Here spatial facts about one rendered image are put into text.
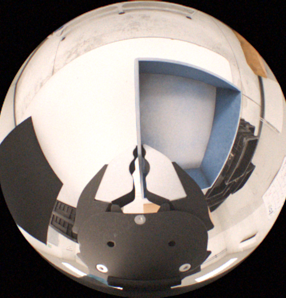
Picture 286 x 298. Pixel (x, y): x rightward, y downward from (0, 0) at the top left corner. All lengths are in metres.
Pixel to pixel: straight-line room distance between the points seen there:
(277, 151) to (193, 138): 2.50
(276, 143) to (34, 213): 2.91
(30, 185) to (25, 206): 0.08
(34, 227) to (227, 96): 0.54
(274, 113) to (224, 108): 2.34
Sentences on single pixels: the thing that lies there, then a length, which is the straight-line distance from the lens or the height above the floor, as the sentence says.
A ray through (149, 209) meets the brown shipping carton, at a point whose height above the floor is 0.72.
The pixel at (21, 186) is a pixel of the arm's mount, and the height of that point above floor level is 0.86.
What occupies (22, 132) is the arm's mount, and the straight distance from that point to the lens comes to 0.35.
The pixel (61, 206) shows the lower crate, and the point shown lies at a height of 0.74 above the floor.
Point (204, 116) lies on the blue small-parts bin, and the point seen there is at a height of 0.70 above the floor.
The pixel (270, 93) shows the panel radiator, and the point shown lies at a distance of 2.57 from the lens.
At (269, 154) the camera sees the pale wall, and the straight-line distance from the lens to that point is 2.67.
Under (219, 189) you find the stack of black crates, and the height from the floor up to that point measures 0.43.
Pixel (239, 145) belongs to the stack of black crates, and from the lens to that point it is 0.70.
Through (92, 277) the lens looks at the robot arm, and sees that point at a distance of 0.27.
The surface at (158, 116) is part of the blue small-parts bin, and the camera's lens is 0.16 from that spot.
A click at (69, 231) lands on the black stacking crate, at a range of 0.62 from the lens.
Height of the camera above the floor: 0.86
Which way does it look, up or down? 58 degrees down
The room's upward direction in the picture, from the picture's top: 175 degrees clockwise
